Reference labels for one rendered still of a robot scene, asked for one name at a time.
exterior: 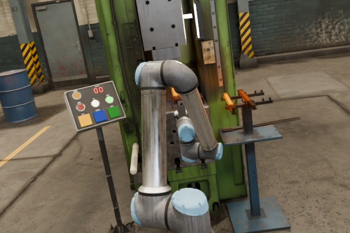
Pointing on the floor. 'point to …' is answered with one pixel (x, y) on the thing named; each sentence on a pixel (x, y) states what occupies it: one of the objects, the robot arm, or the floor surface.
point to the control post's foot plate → (123, 229)
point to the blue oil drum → (16, 96)
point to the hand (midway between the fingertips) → (180, 110)
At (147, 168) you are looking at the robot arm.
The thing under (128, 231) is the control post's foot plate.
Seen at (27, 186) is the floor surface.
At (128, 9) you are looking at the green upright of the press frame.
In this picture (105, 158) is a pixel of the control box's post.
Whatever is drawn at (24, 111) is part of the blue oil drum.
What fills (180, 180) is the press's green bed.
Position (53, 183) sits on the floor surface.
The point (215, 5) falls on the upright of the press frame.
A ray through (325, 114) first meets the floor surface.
